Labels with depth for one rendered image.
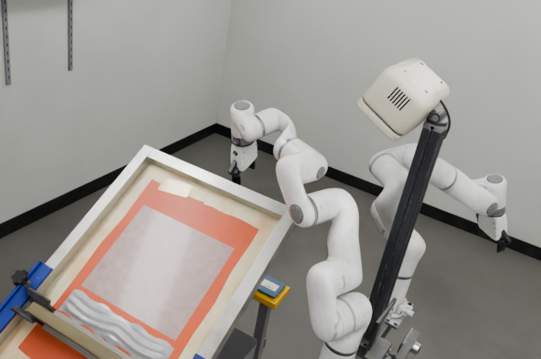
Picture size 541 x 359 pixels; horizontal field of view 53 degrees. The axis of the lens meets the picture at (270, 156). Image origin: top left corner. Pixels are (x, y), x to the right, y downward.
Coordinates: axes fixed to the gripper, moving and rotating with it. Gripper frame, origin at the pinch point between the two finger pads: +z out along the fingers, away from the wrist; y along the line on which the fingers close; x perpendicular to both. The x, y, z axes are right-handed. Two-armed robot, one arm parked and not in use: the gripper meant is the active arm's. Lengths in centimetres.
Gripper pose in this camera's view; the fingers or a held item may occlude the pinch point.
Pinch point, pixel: (243, 173)
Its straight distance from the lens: 185.1
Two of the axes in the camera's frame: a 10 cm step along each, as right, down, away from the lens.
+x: -8.6, -3.4, 3.8
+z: -0.1, 7.6, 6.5
